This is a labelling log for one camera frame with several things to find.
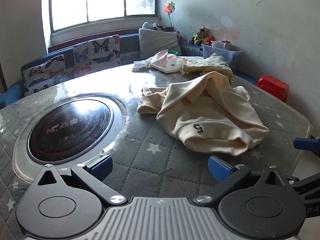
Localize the yellow green patterned cloth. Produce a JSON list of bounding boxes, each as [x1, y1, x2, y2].
[[182, 52, 234, 79]]

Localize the cream garment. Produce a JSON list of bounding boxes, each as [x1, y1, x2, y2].
[[137, 72, 270, 157]]

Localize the brown teddy bear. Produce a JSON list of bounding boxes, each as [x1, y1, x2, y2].
[[188, 27, 208, 46]]

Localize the colourful pinwheel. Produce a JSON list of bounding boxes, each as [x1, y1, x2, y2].
[[164, 2, 177, 28]]

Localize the black and white plush toy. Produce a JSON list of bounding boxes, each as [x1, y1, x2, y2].
[[142, 22, 167, 32]]

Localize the red plastic stool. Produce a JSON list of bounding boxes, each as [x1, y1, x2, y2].
[[257, 75, 290, 102]]

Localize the grey cushion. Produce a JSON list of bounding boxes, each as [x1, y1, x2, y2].
[[138, 28, 182, 61]]

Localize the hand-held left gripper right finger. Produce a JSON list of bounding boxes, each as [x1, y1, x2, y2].
[[194, 156, 297, 205]]

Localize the clear plastic storage box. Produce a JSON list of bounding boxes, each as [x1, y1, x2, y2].
[[201, 40, 242, 65]]

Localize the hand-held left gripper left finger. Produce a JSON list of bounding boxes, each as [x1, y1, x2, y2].
[[30, 155, 128, 205]]

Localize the blue sofa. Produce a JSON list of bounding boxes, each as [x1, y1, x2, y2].
[[0, 32, 258, 110]]

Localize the white pink plastic bag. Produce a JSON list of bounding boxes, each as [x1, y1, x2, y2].
[[132, 50, 188, 74]]

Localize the butterfly print cushion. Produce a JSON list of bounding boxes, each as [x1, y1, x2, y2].
[[21, 54, 69, 97], [72, 35, 121, 78]]

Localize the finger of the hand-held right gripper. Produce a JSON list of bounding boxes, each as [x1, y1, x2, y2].
[[287, 172, 320, 204], [292, 136, 320, 153]]

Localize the window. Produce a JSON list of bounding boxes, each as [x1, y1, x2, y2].
[[41, 0, 161, 35]]

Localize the built-in black induction cooker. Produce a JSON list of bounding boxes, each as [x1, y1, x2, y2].
[[14, 94, 128, 178]]

